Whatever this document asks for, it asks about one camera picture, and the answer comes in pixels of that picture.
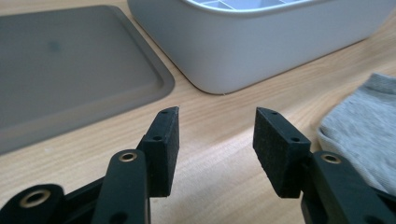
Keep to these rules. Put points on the grey plastic lid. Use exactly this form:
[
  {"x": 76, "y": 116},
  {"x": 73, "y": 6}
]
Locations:
[{"x": 71, "y": 71}]

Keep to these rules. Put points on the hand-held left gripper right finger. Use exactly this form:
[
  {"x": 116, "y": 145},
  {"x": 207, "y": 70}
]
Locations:
[{"x": 278, "y": 155}]

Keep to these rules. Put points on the grey sock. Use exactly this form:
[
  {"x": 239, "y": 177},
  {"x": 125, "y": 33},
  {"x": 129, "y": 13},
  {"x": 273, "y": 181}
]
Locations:
[{"x": 364, "y": 130}]

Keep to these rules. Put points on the white plastic storage box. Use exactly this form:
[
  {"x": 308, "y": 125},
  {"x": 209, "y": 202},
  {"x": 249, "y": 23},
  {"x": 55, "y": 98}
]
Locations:
[{"x": 249, "y": 46}]

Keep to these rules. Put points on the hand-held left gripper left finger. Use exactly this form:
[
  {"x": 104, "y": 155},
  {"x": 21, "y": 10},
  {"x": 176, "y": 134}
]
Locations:
[{"x": 163, "y": 155}]

